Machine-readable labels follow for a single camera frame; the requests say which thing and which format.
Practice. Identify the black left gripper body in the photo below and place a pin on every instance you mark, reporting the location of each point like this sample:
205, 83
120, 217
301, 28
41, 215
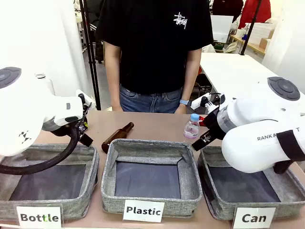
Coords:
79, 127

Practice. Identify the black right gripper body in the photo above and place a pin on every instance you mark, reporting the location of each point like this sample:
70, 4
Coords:
214, 124

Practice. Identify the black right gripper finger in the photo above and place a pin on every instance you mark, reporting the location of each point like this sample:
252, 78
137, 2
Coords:
207, 135
201, 143

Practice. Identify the person's right forearm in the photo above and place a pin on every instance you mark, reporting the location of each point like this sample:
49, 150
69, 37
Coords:
113, 71

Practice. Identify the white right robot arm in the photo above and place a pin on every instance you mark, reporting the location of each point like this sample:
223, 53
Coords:
252, 133

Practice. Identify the person's left forearm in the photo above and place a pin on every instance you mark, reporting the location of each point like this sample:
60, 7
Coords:
190, 71

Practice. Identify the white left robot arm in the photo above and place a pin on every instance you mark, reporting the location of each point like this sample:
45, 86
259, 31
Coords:
23, 107

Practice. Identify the grey fabric basket labelled Plastic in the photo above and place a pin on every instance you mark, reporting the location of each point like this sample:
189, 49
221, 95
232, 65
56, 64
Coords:
190, 181

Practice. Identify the grey fabric basket labelled Bottle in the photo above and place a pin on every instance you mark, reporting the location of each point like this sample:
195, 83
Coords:
88, 190

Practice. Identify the grey fabric basket labelled Can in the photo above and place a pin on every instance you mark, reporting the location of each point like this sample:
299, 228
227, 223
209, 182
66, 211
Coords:
214, 205

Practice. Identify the white Can label card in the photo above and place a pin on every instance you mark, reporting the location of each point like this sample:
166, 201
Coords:
254, 218

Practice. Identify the person's left hand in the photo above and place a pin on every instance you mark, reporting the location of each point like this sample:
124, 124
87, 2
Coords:
181, 109

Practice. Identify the person's right hand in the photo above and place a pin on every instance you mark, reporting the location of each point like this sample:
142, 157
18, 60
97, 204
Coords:
116, 107

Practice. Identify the small red object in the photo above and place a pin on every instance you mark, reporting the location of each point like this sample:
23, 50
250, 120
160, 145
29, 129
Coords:
202, 118

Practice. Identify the clear plastic bottle blue cap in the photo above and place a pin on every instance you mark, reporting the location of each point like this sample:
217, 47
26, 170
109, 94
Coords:
191, 128

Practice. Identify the white power strip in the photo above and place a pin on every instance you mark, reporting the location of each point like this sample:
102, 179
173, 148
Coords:
199, 102

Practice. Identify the brown glass bottle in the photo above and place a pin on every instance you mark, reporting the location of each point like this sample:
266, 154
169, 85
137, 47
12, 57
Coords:
116, 137

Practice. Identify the blue wrist watch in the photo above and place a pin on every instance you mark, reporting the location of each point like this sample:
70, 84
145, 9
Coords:
185, 102

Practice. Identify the large white table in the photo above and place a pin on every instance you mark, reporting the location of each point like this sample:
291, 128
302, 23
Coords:
233, 69

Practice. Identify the blue jeans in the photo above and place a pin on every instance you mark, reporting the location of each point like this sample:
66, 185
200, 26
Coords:
147, 103

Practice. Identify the black tripod stand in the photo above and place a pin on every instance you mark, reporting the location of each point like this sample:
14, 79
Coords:
91, 47

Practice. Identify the wooden side desk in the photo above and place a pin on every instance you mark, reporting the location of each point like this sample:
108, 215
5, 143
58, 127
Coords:
252, 45

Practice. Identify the white Plastic label card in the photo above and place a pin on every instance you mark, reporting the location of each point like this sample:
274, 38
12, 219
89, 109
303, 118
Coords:
143, 211

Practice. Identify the white Bottle label card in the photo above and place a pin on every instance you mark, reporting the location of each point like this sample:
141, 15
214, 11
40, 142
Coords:
39, 217

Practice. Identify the small cardboard box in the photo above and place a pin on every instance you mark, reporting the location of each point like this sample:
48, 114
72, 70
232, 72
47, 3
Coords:
263, 43

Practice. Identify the white board panel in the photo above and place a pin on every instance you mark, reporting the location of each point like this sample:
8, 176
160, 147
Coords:
221, 28

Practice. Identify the black t-shirt with white logo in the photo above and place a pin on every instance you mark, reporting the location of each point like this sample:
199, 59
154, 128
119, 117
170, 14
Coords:
152, 47

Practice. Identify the black slanted pole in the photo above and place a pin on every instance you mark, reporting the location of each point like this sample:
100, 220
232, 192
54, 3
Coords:
251, 26

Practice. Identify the stack of white boxes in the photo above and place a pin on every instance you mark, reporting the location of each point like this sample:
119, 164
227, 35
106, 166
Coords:
261, 29

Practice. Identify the person in red jacket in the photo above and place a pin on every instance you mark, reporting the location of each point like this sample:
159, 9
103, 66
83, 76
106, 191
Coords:
256, 12

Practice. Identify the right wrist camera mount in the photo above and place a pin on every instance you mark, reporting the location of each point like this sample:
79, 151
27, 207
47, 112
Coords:
214, 103

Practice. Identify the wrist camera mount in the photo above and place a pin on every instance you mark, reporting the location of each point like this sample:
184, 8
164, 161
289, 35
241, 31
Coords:
214, 103
83, 102

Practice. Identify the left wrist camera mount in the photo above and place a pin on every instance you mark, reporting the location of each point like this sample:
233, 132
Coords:
83, 102

